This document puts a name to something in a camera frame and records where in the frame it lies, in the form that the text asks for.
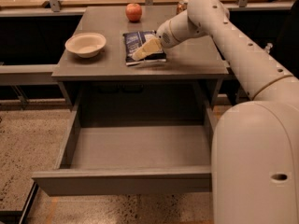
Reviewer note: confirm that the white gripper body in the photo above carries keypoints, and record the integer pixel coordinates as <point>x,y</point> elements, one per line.
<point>163,34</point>

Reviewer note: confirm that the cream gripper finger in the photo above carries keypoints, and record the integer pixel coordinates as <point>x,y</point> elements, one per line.
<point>148,48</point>

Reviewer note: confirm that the blue chip bag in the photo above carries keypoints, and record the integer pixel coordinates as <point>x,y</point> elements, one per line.
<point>134,41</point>

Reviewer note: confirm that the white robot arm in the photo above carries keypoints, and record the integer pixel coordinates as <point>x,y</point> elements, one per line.
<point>255,147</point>

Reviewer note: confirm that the grey drawer cabinet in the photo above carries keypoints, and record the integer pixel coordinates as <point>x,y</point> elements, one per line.
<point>187,59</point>

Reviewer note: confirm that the open grey top drawer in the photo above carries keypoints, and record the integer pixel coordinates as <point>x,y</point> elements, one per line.
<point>154,141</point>

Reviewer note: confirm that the gold soda can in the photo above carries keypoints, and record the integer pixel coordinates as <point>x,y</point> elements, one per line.
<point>182,5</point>

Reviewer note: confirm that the red apple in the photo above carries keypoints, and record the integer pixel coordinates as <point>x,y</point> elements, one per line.
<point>133,12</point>

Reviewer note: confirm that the white paper bowl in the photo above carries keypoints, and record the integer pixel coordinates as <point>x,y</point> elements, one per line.
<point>86,45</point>

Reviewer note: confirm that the clear plastic bottle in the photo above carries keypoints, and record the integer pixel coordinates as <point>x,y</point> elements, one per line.
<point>268,47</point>

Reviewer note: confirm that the black office chair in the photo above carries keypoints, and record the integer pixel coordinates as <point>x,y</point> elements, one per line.
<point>286,49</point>

